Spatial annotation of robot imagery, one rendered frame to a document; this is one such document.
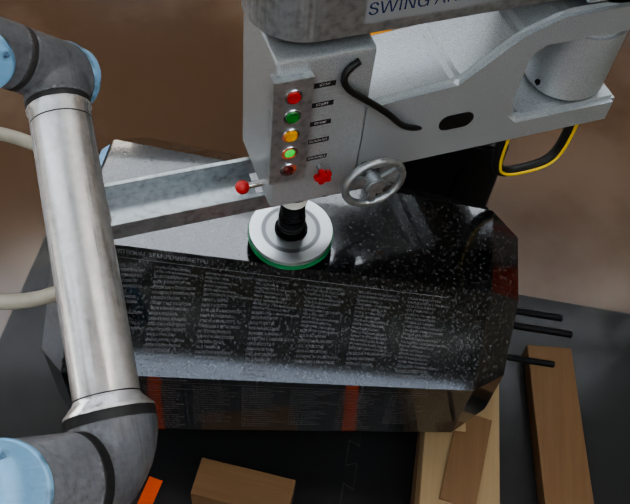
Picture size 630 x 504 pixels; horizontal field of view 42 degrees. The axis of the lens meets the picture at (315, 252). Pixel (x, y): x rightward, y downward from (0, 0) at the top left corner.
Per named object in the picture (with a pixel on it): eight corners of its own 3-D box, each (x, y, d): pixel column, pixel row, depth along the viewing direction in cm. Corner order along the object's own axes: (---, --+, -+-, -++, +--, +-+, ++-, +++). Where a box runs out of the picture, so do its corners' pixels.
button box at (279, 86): (301, 168, 176) (310, 66, 153) (305, 178, 174) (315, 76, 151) (265, 176, 174) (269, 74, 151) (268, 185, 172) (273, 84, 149)
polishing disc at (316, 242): (309, 189, 220) (309, 186, 219) (347, 248, 209) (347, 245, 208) (235, 214, 213) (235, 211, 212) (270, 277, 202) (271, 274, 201)
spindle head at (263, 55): (381, 119, 205) (412, -37, 169) (416, 184, 193) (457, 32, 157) (241, 147, 196) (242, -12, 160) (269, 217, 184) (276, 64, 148)
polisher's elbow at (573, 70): (508, 54, 200) (531, -14, 184) (578, 43, 204) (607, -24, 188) (542, 109, 190) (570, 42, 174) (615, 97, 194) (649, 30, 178)
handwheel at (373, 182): (385, 170, 192) (395, 124, 179) (402, 202, 186) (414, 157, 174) (325, 183, 188) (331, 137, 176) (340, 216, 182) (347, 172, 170)
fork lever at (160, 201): (371, 135, 207) (374, 121, 203) (401, 193, 196) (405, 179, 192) (91, 188, 188) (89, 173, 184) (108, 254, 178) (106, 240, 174)
